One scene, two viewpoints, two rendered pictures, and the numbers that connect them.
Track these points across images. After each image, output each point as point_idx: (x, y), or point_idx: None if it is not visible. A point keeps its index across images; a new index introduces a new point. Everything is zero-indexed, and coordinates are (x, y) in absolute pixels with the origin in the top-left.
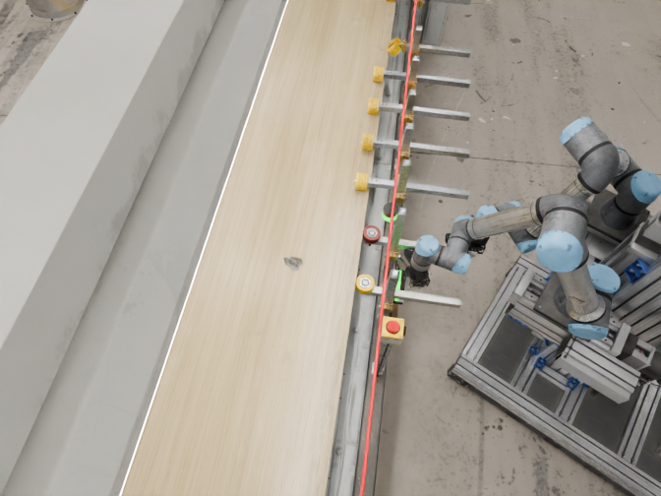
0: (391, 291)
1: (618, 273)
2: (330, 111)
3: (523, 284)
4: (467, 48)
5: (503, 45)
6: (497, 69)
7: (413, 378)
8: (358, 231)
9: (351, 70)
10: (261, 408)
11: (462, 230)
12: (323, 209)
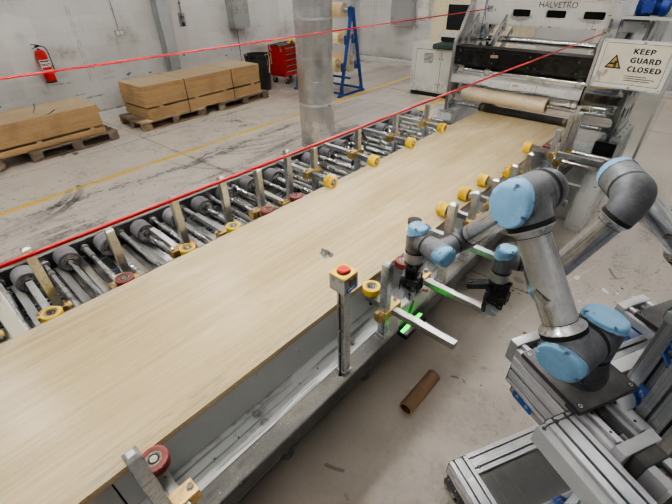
0: (384, 291)
1: (655, 359)
2: (428, 190)
3: (526, 338)
4: (614, 238)
5: (656, 247)
6: (641, 261)
7: (407, 465)
8: (393, 256)
9: (464, 176)
10: (219, 322)
11: (459, 231)
12: (376, 235)
